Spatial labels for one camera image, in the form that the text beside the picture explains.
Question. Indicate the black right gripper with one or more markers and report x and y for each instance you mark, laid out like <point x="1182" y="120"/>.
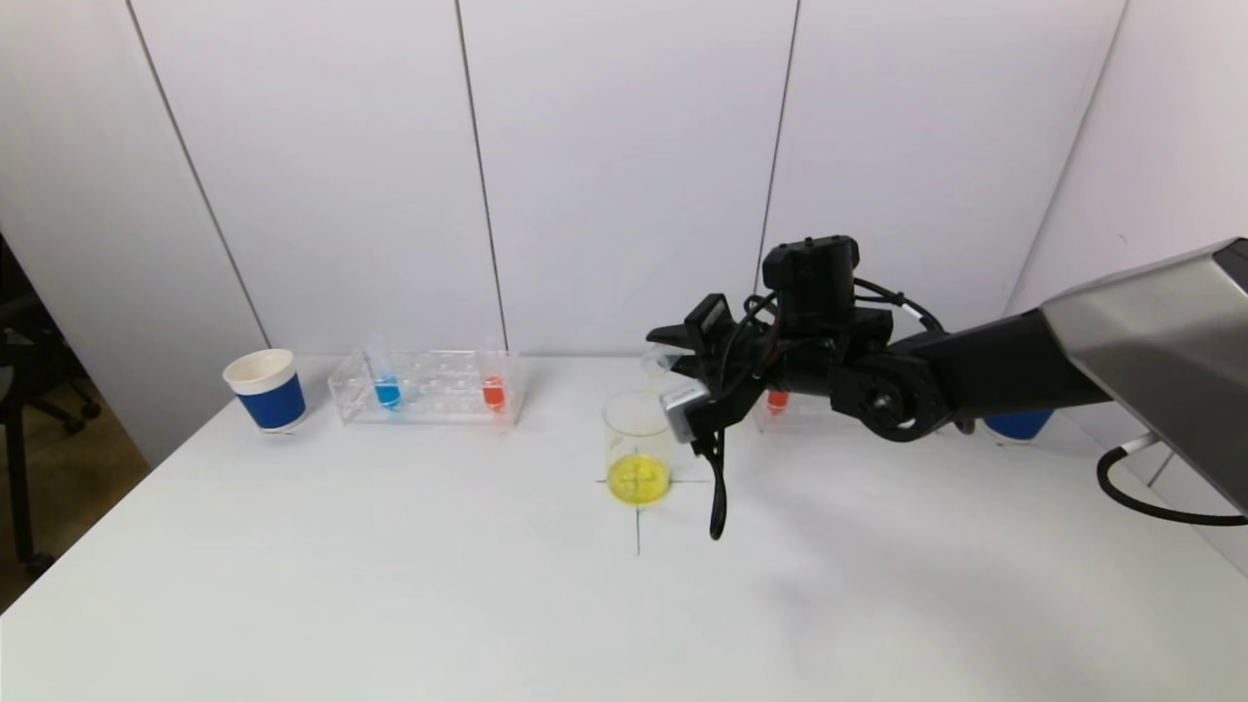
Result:
<point x="709" y="326"/>

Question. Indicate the test tube with yellow pigment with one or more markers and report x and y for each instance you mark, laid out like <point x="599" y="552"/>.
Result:
<point x="655" y="363"/>

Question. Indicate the test tube with red pigment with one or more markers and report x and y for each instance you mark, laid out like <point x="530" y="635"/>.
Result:
<point x="777" y="401"/>
<point x="493" y="393"/>

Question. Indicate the clear glass beaker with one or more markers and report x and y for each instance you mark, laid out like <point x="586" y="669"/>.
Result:
<point x="639" y="478"/>

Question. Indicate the clear acrylic test tube rack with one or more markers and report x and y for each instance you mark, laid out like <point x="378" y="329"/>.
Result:
<point x="804" y="417"/>
<point x="439" y="405"/>

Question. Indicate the test tube with blue pigment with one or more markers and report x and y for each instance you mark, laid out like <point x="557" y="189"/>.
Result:
<point x="387" y="393"/>

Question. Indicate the blue white paper cup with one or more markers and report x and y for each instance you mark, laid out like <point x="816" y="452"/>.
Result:
<point x="273" y="400"/>
<point x="1019" y="425"/>

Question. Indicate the black metal stand leg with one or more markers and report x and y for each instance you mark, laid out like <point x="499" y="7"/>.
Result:
<point x="19" y="468"/>

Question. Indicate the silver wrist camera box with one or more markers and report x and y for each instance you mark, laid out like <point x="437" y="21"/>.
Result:
<point x="685" y="411"/>

